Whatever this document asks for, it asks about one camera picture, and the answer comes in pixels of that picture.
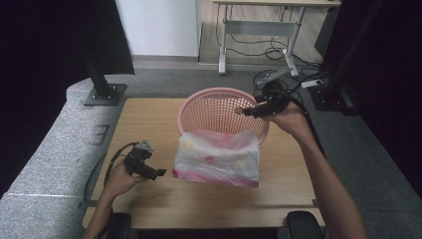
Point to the black metal stand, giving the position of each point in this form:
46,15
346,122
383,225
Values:
335,93
103,89

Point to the black curtain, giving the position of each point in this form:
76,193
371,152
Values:
49,49
391,83

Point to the person's right hand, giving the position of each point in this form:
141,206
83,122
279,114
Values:
292,121

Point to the white power strip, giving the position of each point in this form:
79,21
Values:
312,83

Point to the pink flowered plastic bag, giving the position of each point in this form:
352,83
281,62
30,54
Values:
215,159

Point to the black chair armrest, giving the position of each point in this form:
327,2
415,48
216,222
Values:
121,227
303,225

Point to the white-legged desk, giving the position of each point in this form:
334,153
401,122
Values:
258,28

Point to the person's left hand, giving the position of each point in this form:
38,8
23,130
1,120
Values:
121,181

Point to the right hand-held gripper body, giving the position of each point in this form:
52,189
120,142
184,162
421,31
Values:
273,98

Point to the pink mesh basket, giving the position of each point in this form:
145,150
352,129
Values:
215,114

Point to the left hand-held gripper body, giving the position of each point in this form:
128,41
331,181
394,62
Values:
137,159

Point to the grey tape strip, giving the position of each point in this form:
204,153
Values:
314,201
88,203

